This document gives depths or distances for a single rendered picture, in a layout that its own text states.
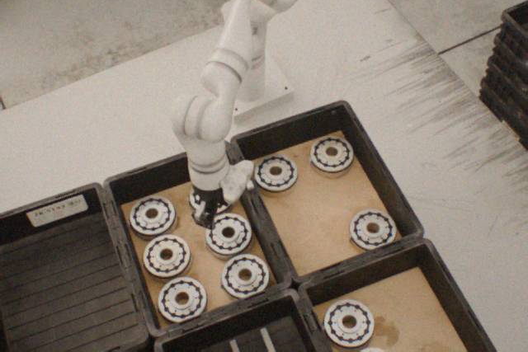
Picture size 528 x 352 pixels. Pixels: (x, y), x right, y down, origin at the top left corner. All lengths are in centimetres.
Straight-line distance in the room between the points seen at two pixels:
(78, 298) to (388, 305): 66
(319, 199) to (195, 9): 178
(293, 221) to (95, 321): 48
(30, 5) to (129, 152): 165
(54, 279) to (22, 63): 173
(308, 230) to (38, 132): 83
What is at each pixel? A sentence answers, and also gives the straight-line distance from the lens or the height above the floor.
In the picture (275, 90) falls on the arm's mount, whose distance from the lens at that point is 203.
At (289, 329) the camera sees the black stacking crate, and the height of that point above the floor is 83.
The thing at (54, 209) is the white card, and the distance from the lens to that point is 171.
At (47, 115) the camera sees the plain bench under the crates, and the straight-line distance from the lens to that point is 214.
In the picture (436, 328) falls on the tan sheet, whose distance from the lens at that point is 160.
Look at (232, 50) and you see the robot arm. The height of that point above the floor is 136.
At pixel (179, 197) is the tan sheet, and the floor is 83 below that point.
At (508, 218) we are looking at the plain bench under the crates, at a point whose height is 70.
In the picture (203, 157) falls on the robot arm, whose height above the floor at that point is 124.
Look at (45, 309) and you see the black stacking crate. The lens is 168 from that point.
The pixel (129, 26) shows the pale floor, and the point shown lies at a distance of 332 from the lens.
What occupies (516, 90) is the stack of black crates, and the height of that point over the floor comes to 37.
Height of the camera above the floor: 229
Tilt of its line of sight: 55 degrees down
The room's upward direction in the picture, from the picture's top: 3 degrees counter-clockwise
